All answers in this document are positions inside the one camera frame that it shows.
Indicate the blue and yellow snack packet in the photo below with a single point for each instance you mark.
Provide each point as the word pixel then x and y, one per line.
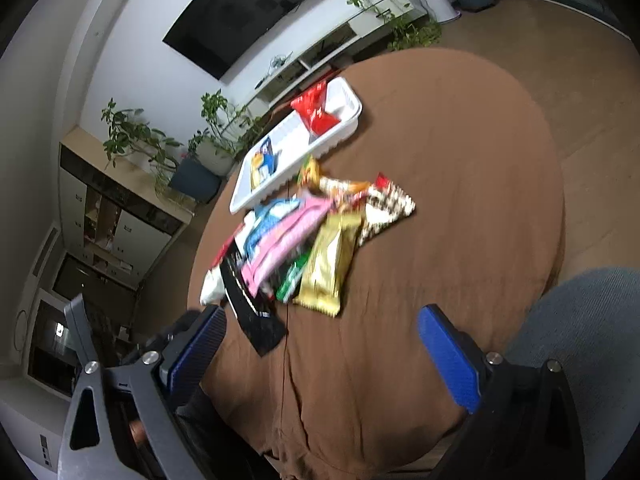
pixel 262 165

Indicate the plain white snack packet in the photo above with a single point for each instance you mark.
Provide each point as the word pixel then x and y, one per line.
pixel 212 285

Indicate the gold snack packet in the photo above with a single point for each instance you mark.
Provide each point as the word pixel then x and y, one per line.
pixel 327 265

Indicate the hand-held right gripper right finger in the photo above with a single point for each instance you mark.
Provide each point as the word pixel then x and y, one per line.
pixel 450 360

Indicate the red and white snack packet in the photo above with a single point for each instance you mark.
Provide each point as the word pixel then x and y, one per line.
pixel 234 240

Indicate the white television cabinet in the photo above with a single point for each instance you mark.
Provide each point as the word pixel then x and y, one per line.
pixel 350 30

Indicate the black snack packet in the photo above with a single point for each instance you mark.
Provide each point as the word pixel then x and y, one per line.
pixel 252 310

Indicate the white plastic tray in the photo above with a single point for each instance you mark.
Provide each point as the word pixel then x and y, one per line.
pixel 290 135

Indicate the black wall television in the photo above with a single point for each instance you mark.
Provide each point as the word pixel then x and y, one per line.
pixel 240 10

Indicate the brown checkered snack packet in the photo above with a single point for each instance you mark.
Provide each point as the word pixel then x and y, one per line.
pixel 387 207

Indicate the pink snack packet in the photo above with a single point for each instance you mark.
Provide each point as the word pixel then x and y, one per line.
pixel 287 237

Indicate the orange and green snack packet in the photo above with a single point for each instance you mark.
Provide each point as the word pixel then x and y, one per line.
pixel 310 172

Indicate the grey upholstered chair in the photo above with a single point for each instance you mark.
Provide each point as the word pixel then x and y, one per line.
pixel 600 320

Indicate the plant in small white pot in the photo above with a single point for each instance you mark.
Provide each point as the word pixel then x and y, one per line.
pixel 215 157

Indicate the blue and white snack packet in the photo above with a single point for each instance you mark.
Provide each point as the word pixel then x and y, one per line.
pixel 272 215

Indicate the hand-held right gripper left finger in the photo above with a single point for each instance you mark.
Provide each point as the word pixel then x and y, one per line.
pixel 195 350

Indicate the green nut packet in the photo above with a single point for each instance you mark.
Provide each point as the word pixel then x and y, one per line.
pixel 290 282

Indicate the long white snack packet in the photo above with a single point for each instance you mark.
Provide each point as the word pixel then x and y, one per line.
pixel 342 187

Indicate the wooden storage cabinet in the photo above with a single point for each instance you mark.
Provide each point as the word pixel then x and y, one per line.
pixel 130 230

